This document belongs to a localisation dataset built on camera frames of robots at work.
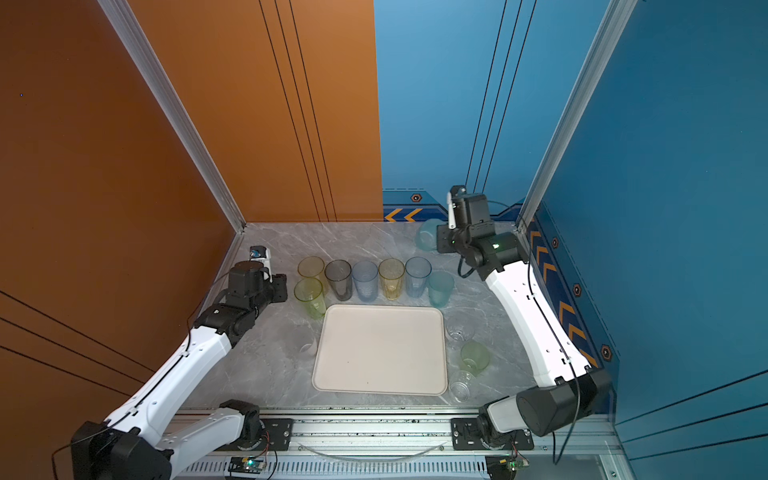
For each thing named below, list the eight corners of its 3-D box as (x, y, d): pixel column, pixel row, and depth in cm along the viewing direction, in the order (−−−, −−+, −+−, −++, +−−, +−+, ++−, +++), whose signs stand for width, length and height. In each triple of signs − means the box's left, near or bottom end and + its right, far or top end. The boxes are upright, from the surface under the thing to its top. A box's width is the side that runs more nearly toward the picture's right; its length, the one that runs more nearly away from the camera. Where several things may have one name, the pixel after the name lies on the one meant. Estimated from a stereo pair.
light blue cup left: (356, 304, 99) (351, 280, 88) (357, 284, 104) (353, 260, 93) (378, 304, 99) (375, 280, 88) (378, 284, 104) (376, 260, 93)
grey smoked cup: (330, 301, 99) (323, 278, 89) (333, 283, 104) (326, 259, 93) (354, 301, 99) (349, 278, 89) (355, 283, 104) (351, 259, 93)
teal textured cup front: (427, 308, 98) (430, 287, 88) (426, 292, 102) (429, 270, 92) (449, 308, 98) (455, 287, 88) (447, 292, 102) (452, 270, 92)
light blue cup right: (405, 300, 100) (406, 276, 90) (405, 281, 105) (406, 256, 95) (429, 299, 100) (433, 276, 90) (427, 280, 105) (431, 256, 95)
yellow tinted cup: (380, 300, 100) (378, 276, 89) (380, 283, 105) (378, 258, 94) (403, 300, 100) (404, 276, 89) (403, 283, 105) (404, 258, 94)
